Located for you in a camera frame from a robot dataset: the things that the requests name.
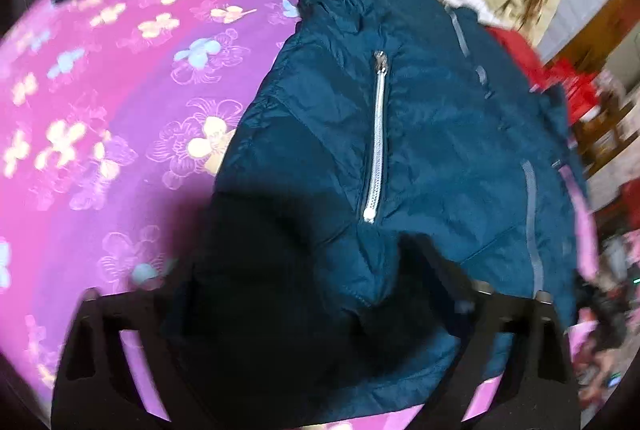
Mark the pink floral bed sheet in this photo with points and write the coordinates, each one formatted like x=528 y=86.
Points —
x=113 y=116

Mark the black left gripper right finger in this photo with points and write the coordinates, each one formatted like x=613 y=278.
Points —
x=537 y=389

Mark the red shopping bag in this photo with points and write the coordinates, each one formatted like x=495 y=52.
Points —
x=581 y=92

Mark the red cushion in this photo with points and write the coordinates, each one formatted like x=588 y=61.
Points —
x=522 y=53

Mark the teal quilted down jacket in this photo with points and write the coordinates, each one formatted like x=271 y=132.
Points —
x=386 y=132

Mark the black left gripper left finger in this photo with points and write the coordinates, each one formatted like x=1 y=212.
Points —
x=94 y=388

